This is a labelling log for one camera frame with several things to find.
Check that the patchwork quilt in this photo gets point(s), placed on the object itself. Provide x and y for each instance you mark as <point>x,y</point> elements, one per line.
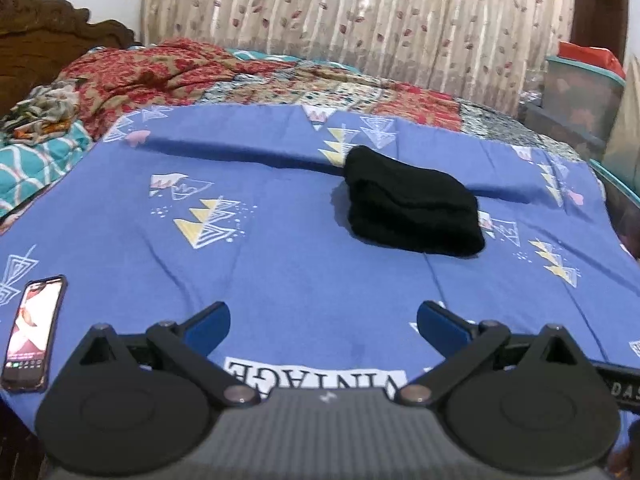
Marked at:
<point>380,95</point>

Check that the dark wooden cabinet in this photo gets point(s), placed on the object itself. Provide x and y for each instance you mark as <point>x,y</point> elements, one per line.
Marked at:
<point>600,5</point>

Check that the red cloth item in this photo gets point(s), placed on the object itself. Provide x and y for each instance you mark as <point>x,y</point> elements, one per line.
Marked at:
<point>590,57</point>

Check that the black pants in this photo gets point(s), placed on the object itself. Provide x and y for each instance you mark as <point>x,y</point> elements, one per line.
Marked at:
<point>410,205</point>

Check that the teal patterned quilt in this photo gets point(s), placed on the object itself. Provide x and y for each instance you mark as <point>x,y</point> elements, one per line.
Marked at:
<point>35,165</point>

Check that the grey storage box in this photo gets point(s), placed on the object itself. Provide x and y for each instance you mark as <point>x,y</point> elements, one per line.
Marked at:
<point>560,127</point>

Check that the carved wooden headboard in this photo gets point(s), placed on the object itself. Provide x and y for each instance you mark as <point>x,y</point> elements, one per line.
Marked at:
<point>45,45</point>

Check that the red floral blanket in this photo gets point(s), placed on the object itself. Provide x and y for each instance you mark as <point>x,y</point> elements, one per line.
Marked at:
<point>150,75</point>

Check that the beige leaf print curtain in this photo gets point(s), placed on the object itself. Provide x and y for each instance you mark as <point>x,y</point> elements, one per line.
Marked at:
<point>360,15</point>

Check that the crumpled floral cloth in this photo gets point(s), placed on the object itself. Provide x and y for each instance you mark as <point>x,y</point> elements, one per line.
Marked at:
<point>42,110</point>

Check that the teal rimmed storage bin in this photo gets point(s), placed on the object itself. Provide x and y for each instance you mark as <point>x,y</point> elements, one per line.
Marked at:
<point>617,205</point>

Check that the beige bundle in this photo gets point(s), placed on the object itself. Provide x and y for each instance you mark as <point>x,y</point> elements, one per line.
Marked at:
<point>627,125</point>

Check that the clear storage box teal lid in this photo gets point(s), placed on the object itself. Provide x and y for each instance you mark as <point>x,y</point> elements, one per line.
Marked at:
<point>585,95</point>

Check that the blue printed bedsheet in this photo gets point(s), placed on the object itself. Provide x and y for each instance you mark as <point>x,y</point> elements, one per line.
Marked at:
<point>260,260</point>

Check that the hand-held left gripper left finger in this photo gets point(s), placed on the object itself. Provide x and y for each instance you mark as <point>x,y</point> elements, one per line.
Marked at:
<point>209,327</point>

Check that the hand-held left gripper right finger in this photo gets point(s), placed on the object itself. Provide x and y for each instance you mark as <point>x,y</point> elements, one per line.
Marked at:
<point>441,327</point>

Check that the smartphone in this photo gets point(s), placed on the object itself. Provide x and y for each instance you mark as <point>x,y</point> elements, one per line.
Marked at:
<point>32,332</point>

